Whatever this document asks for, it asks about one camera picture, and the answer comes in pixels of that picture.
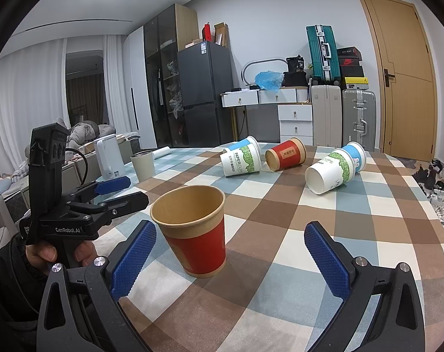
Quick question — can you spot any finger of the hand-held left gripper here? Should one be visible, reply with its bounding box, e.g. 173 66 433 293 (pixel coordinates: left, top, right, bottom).
70 192 149 224
65 176 132 203

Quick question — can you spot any white wardrobe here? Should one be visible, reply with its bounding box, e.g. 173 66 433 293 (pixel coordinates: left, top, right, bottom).
123 27 158 148

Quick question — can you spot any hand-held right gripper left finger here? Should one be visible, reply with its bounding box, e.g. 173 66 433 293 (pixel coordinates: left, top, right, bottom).
37 220 157 352

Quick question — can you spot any black refrigerator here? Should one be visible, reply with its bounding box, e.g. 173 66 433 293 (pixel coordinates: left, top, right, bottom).
177 41 234 147

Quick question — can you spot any blue plastic bag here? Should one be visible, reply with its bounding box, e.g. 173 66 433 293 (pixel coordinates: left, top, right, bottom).
255 70 284 92

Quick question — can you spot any oval mirror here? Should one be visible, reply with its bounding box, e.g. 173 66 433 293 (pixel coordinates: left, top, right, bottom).
242 58 288 86

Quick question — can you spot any small red paper cup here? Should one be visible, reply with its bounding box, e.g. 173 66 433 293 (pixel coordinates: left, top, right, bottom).
265 137 307 172

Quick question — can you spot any silver suitcase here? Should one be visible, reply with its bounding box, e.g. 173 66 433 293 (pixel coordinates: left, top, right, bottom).
341 89 376 151

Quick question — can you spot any dark glass door cabinet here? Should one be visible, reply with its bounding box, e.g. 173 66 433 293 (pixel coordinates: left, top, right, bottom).
144 4 198 149

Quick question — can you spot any person's left hand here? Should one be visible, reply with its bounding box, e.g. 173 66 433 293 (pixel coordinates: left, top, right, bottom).
25 242 98 274

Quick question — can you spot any grey mug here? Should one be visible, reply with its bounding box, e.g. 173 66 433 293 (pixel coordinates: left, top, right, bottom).
130 150 156 182

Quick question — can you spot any brown curtain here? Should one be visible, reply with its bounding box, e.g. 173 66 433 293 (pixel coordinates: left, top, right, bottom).
66 73 107 125

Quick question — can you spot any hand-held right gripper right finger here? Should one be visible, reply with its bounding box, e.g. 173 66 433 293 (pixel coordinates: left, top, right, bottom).
304 222 428 352

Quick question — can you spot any pile of shoes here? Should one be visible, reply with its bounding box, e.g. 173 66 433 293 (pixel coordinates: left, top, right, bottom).
411 158 444 230

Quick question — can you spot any yellow black shoe box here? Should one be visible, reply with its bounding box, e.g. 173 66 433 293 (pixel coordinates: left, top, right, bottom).
343 77 369 90

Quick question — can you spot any white blue green paper cup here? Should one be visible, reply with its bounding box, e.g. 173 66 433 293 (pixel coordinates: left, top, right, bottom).
304 141 366 195

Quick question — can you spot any checkered tablecloth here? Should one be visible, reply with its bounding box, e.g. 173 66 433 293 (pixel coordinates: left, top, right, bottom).
86 142 444 352

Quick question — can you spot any teal suitcase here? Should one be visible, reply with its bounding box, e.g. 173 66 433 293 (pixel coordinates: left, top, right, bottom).
306 25 342 85

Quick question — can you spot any white drawer cabinet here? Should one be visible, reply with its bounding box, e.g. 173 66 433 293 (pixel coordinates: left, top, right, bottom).
278 103 313 146

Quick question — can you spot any black bag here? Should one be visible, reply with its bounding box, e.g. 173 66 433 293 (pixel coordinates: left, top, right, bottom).
283 56 311 87

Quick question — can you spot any white suitcase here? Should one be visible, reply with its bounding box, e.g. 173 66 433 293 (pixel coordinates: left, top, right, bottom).
310 85 343 147

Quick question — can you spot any large black shoe box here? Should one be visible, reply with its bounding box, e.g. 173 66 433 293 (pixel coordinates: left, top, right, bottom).
339 66 365 79

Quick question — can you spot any narrow white curtain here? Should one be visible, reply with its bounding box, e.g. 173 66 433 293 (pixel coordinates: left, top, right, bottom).
103 35 128 136

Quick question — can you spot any white electric kettle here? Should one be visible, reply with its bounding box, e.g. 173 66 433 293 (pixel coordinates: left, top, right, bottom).
95 134 126 180

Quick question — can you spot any wide white curtain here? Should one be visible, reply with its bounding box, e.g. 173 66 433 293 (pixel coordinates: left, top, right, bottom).
0 38 70 151

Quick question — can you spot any wooden door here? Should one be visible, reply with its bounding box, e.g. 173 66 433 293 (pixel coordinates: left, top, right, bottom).
357 0 438 162

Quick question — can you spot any pile of grey clothes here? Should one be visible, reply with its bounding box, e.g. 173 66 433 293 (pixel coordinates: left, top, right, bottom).
66 119 116 148

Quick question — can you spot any large red paper cup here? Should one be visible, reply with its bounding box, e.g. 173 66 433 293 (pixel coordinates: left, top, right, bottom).
150 186 227 278

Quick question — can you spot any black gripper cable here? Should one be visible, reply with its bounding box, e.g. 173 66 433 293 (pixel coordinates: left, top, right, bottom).
65 148 89 185

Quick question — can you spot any beige sofa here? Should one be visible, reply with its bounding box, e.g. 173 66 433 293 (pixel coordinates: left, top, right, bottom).
0 147 35 237

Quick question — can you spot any white dressing desk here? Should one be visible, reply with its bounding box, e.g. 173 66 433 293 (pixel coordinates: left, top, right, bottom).
221 87 312 109

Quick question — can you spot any person's left forearm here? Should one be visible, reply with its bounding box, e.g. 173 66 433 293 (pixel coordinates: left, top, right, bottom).
0 234 47 352

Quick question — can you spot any cardboard box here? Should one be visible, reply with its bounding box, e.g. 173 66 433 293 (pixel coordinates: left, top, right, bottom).
214 23 230 46

